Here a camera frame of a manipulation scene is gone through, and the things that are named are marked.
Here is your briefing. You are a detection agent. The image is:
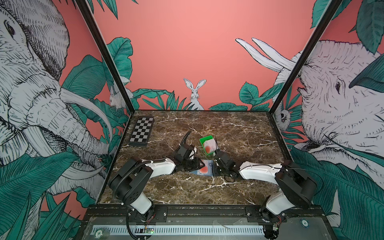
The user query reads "left black frame post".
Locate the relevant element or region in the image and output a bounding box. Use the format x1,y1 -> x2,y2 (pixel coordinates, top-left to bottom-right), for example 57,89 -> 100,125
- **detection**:
76,0 -> 135,114

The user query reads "blue card holder wallet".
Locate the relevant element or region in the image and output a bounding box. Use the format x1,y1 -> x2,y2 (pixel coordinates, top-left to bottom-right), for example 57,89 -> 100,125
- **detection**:
191,160 -> 214,177

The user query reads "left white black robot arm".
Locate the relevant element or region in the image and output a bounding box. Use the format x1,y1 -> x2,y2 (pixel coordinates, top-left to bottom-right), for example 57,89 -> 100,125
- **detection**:
109,144 -> 205,217

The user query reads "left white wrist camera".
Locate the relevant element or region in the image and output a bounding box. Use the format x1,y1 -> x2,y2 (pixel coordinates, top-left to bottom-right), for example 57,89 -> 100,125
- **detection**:
190,147 -> 197,157

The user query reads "green card tray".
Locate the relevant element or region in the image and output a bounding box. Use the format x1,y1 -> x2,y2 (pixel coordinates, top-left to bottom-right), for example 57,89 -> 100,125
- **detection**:
200,136 -> 217,155

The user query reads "stack of cards in tray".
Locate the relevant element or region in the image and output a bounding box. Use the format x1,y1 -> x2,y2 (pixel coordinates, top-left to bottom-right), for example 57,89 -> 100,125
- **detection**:
203,139 -> 217,155

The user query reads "black front mounting rail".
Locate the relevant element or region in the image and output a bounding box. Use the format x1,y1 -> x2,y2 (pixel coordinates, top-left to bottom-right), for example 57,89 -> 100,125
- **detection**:
81,204 -> 328,227

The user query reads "right black frame post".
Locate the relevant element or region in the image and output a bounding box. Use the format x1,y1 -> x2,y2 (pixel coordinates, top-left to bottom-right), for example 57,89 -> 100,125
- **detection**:
269,0 -> 342,115

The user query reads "black white checkerboard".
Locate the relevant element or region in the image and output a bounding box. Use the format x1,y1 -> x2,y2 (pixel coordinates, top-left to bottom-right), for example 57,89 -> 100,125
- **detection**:
129,116 -> 155,147

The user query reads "white red credit card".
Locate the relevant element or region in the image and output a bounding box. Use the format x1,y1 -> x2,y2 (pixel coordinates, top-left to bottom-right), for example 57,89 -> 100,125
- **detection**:
198,160 -> 213,176

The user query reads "black frame post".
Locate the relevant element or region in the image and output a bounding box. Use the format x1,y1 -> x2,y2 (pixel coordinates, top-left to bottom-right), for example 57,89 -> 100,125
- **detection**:
269,0 -> 342,115
76,0 -> 135,114

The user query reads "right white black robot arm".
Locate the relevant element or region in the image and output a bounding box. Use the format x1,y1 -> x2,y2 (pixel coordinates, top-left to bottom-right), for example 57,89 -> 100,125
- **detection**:
214,150 -> 317,218

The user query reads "white slotted cable duct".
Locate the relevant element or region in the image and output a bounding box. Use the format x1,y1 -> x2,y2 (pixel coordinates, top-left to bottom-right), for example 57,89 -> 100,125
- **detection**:
91,225 -> 264,238

